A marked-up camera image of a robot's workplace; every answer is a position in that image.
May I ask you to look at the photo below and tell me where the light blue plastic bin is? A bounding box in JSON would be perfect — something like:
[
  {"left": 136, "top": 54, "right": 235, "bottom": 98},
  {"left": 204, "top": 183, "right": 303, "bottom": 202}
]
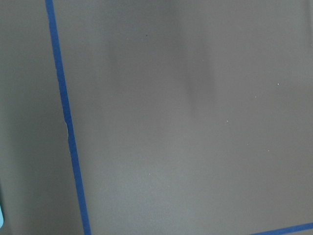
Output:
[{"left": 0, "top": 205, "right": 4, "bottom": 228}]

